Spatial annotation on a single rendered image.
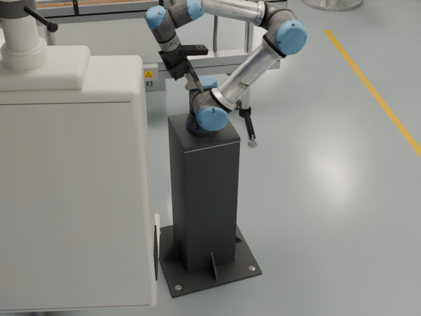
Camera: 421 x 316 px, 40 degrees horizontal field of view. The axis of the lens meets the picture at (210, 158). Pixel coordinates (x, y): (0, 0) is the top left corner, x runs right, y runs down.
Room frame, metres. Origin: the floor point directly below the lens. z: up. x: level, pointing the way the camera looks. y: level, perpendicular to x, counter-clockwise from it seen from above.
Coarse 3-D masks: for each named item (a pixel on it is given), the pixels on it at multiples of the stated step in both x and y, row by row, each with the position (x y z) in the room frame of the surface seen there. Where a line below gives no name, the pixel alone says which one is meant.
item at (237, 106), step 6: (240, 102) 3.25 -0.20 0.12; (234, 108) 3.34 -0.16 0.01; (240, 108) 3.14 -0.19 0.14; (240, 114) 3.13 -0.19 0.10; (246, 114) 3.09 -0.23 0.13; (246, 120) 3.04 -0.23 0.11; (246, 126) 3.02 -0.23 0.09; (252, 126) 3.01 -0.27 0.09; (252, 132) 2.96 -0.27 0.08; (252, 138) 2.93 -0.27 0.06; (252, 144) 2.92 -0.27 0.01
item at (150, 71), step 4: (144, 64) 2.99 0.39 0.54; (148, 64) 2.99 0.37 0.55; (152, 64) 2.99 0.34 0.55; (156, 64) 2.99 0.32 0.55; (144, 68) 2.94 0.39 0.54; (148, 68) 2.95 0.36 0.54; (152, 68) 2.95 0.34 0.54; (156, 68) 2.96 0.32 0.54; (144, 72) 2.94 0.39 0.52; (148, 72) 2.95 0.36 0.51; (152, 72) 2.95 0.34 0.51; (156, 72) 2.96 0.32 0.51; (144, 76) 2.94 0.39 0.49; (148, 76) 2.95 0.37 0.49; (152, 76) 2.95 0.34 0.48; (156, 76) 2.96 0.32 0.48; (144, 80) 2.94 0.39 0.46; (148, 80) 2.95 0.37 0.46; (152, 80) 2.95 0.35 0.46
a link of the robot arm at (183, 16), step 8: (176, 0) 1.90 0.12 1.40; (184, 0) 1.87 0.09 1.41; (192, 0) 1.86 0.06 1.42; (168, 8) 1.86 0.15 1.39; (176, 8) 1.84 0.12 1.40; (184, 8) 1.84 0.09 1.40; (192, 8) 1.84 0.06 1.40; (200, 8) 1.85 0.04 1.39; (176, 16) 1.82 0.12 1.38; (184, 16) 1.83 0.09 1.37; (192, 16) 1.83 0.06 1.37; (200, 16) 1.85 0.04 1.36; (176, 24) 1.82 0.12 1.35; (184, 24) 1.84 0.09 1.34
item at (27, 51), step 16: (0, 0) 1.10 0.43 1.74; (16, 0) 1.10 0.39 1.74; (32, 0) 1.12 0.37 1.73; (0, 16) 1.10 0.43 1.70; (16, 16) 1.09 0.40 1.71; (32, 16) 1.13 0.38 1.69; (16, 32) 1.10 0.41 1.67; (32, 32) 1.12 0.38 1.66; (16, 48) 1.10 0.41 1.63; (32, 48) 1.11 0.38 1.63; (16, 64) 1.08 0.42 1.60; (32, 64) 1.09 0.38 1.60
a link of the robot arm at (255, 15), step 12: (204, 0) 1.98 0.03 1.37; (216, 0) 1.99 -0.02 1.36; (228, 0) 2.01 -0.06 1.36; (240, 0) 2.03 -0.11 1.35; (204, 12) 1.98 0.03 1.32; (216, 12) 1.98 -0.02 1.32; (228, 12) 1.99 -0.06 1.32; (240, 12) 2.00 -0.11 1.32; (252, 12) 2.01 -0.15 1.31; (264, 12) 2.02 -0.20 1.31; (264, 24) 2.01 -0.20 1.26
